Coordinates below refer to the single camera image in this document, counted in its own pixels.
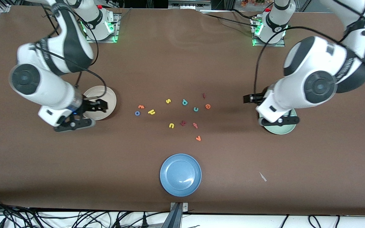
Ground beige round plate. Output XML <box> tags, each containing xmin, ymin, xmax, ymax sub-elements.
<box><xmin>83</xmin><ymin>85</ymin><xmax>117</xmax><ymax>121</ymax></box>

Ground green round plate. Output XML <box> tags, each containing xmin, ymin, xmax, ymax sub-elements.
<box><xmin>263</xmin><ymin>108</ymin><xmax>298</xmax><ymax>135</ymax></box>

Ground brown table cover sheet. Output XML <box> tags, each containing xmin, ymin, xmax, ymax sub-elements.
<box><xmin>0</xmin><ymin>6</ymin><xmax>365</xmax><ymax>216</ymax></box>

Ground orange decorative object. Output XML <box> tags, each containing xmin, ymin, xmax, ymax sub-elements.
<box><xmin>241</xmin><ymin>0</ymin><xmax>265</xmax><ymax>7</ymax></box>

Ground blue round plate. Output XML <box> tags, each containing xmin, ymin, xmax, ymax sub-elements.
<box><xmin>160</xmin><ymin>154</ymin><xmax>202</xmax><ymax>197</ymax></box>

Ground white equipment box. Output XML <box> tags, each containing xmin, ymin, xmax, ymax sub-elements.
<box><xmin>168</xmin><ymin>0</ymin><xmax>212</xmax><ymax>13</ymax></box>

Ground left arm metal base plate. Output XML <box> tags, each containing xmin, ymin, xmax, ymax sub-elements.
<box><xmin>252</xmin><ymin>16</ymin><xmax>286</xmax><ymax>47</ymax></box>

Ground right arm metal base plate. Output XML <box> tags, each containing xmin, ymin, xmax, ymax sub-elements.
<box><xmin>85</xmin><ymin>13</ymin><xmax>121</xmax><ymax>43</ymax></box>

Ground black cable across table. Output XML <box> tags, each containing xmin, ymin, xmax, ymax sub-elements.
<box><xmin>202</xmin><ymin>9</ymin><xmax>260</xmax><ymax>29</ymax></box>

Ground tangled black floor cables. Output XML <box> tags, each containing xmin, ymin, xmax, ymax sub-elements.
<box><xmin>0</xmin><ymin>197</ymin><xmax>170</xmax><ymax>228</ymax></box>

